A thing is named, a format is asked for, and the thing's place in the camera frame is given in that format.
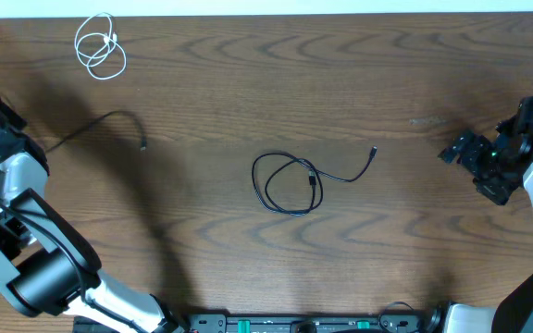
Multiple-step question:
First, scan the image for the black cable with small plug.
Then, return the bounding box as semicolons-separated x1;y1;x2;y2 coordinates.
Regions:
43;109;148;154

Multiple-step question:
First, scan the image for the black braided USB cable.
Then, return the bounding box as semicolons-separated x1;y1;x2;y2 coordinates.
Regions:
251;145;378;217

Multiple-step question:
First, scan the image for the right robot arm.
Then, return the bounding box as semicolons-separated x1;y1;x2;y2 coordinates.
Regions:
427;96;533;332

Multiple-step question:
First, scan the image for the white USB cable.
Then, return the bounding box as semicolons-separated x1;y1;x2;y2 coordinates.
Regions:
73;11;128;81

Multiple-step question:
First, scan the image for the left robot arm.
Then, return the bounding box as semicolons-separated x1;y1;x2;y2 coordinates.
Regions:
0;96;190;332

